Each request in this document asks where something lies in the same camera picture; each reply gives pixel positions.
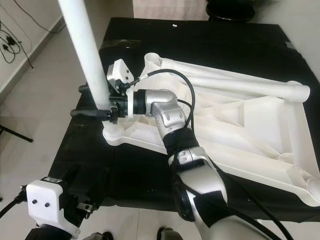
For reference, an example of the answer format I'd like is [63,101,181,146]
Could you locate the grey robot leg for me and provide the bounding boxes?
[85,231,114,240]
[157,227,184,240]

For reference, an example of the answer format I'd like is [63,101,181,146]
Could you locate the white plastic table top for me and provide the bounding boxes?
[101,51,320,201]

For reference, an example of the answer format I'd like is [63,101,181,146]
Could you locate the black tablecloth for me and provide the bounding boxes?
[52,17,320,224]

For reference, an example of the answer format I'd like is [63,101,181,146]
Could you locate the grey robot right leg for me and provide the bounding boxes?
[157,227,184,240]

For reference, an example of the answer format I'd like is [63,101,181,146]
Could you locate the black wok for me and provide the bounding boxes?
[205,0,256,22]

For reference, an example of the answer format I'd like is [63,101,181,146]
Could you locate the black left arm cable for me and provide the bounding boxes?
[0,187,30,219]

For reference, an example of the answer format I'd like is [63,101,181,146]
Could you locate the white plastic table leg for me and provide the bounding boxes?
[57,0,112,111]
[160,59,312,104]
[172,74,292,100]

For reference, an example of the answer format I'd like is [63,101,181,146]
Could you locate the black wall cables with plug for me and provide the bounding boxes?
[0,0,66,71]

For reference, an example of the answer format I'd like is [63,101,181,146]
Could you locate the grey robot left leg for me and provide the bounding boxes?
[85,231,114,240]

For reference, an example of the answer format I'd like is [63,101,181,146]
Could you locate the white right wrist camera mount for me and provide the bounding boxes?
[106,59,136,121]

